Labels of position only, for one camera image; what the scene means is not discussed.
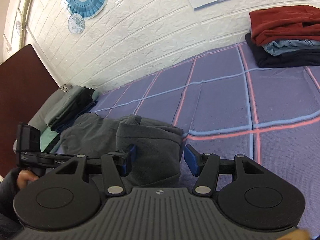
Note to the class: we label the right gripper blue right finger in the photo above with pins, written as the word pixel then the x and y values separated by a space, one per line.
pixel 204 166

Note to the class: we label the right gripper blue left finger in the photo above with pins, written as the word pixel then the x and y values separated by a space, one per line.
pixel 115 166

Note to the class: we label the dark grey pants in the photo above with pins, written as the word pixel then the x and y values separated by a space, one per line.
pixel 158 146

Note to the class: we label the person's left forearm dark sleeve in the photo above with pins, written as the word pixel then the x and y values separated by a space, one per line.
pixel 8 190

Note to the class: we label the person's left hand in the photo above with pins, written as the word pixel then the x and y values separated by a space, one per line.
pixel 24 177

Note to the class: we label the grey pillow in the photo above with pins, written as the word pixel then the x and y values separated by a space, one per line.
pixel 37 120

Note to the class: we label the purple plaid bed sheet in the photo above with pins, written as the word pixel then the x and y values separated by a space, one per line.
pixel 225 104

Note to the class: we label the dark red wooden headboard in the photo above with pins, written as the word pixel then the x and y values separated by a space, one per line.
pixel 25 85

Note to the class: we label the folded grey green clothes stack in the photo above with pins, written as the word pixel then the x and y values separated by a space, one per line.
pixel 77 101

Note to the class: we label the folded light blue jeans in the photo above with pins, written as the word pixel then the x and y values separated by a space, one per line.
pixel 279 47

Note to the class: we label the small blue paper fan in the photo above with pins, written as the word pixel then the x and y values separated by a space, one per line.
pixel 76 24

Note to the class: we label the folded dark navy garment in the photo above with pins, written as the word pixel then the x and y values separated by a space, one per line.
pixel 299 58

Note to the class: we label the folded dark red garment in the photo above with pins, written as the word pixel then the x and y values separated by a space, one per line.
pixel 298 22

